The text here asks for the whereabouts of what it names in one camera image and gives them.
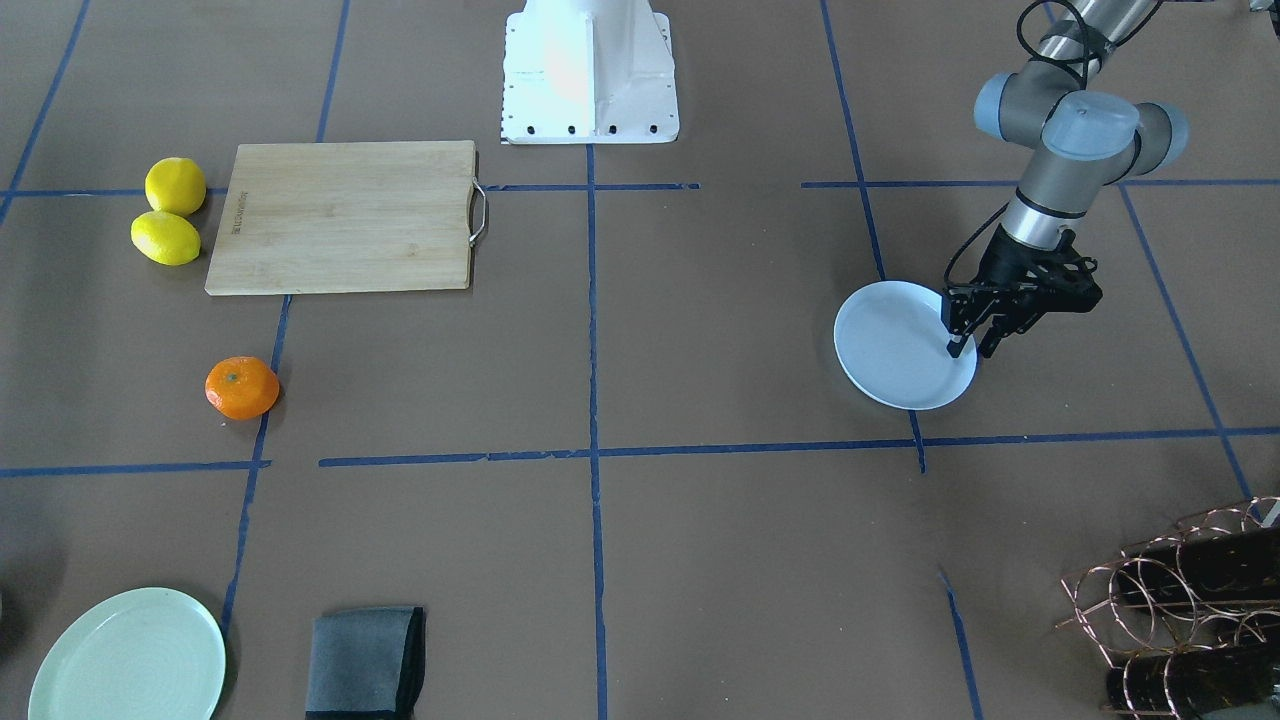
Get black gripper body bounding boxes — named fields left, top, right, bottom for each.
left=943, top=227, right=1103, bottom=336

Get light blue plate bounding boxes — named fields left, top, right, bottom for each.
left=833, top=281, right=979, bottom=411

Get orange fruit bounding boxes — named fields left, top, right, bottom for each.
left=204, top=356, right=282, bottom=421

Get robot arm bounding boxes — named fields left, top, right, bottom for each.
left=941, top=1, right=1189, bottom=357

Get light green plate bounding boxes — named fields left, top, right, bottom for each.
left=27, top=587, right=227, bottom=719

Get dark wine bottle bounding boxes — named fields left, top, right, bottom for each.
left=1105, top=644, right=1279, bottom=719
left=1116, top=527, right=1279, bottom=611

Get wooden cutting board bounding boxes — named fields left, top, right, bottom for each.
left=205, top=140, right=488, bottom=297

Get folded grey cloth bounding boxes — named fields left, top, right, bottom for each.
left=303, top=606, right=428, bottom=719

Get lower yellow lemon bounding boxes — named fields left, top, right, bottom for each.
left=131, top=210, right=201, bottom=266

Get yellow lemon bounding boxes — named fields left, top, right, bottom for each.
left=131, top=210, right=201, bottom=266
left=143, top=158, right=209, bottom=217

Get upper yellow lemon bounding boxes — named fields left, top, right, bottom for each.
left=143, top=158, right=209, bottom=217

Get copper wire bottle rack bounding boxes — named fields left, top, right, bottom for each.
left=1060, top=496, right=1279, bottom=719

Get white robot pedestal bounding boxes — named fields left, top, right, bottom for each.
left=500, top=1, right=681, bottom=145

